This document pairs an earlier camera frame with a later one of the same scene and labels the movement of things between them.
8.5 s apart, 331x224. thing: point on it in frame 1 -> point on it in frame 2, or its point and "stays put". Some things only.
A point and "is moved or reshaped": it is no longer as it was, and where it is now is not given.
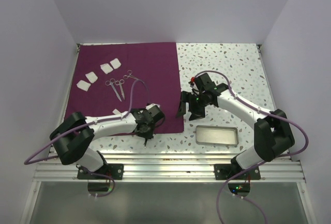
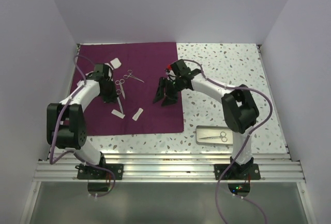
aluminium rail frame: x=171 y=167 stays put
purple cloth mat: x=111 y=78 stays put
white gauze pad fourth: x=116 y=63 stays put
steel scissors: x=110 y=82 is moved or reshaped
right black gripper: x=186 y=96 -> x=170 y=98
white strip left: x=116 y=112 stays put
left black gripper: x=149 y=135 -> x=111 y=98
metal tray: x=217 y=135 stays put
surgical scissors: x=130 y=72 stays put
